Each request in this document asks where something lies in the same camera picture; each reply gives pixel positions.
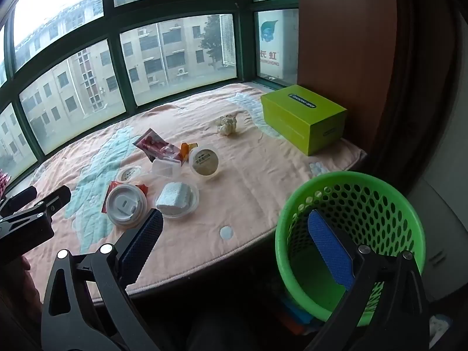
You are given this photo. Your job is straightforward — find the red orange snack wrapper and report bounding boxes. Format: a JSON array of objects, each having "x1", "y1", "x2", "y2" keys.
[{"x1": 101, "y1": 181, "x2": 148, "y2": 213}]

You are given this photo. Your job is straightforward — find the clear square plastic container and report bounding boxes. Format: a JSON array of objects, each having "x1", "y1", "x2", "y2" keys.
[{"x1": 151, "y1": 158, "x2": 183, "y2": 178}]

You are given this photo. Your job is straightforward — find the clear round plastic bowl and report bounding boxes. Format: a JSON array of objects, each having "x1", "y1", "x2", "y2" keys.
[{"x1": 154, "y1": 181, "x2": 199, "y2": 219}]

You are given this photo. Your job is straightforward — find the white styrofoam block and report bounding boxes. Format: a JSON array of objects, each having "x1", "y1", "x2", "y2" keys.
[{"x1": 156, "y1": 182, "x2": 194, "y2": 217}]

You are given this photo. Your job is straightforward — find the orange peel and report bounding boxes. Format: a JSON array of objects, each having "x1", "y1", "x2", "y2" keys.
[{"x1": 179, "y1": 143, "x2": 198, "y2": 162}]

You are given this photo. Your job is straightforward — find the round pudding cup brown label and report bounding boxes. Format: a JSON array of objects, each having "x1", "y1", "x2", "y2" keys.
[{"x1": 189, "y1": 145, "x2": 221, "y2": 178}]

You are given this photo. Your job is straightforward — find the small round sauce cup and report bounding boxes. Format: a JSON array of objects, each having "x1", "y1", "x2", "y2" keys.
[{"x1": 116, "y1": 166, "x2": 141, "y2": 183}]

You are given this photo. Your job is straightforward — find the person left hand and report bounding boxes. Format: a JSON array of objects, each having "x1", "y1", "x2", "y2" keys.
[{"x1": 1, "y1": 256, "x2": 42, "y2": 350}]

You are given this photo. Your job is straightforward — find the white coffee cup lid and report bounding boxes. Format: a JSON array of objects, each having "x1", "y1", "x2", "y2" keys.
[{"x1": 105, "y1": 184, "x2": 148, "y2": 229}]

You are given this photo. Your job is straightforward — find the green plastic mesh wastebasket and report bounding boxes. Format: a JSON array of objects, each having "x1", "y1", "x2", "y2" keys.
[{"x1": 275, "y1": 171, "x2": 426, "y2": 321}]

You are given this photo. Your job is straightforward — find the pink snack wrapper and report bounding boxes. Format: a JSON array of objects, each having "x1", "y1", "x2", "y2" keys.
[{"x1": 133, "y1": 128, "x2": 183, "y2": 162}]

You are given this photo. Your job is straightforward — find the white wardrobe cabinet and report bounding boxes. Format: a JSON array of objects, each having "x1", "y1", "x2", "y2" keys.
[{"x1": 409, "y1": 19, "x2": 467, "y2": 300}]

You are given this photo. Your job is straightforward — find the crumpled white tissue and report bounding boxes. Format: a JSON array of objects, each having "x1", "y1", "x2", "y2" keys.
[{"x1": 216, "y1": 114, "x2": 237, "y2": 136}]

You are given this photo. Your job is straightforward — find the lime green cardboard box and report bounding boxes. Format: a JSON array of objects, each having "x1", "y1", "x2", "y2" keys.
[{"x1": 261, "y1": 85, "x2": 347, "y2": 156}]

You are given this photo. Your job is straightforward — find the brown wooden cabinet panel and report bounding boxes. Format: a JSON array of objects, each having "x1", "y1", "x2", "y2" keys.
[{"x1": 297, "y1": 0, "x2": 397, "y2": 151}]

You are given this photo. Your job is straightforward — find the green window frame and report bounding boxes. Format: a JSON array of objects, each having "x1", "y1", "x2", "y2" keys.
[{"x1": 1, "y1": 0, "x2": 298, "y2": 185}]

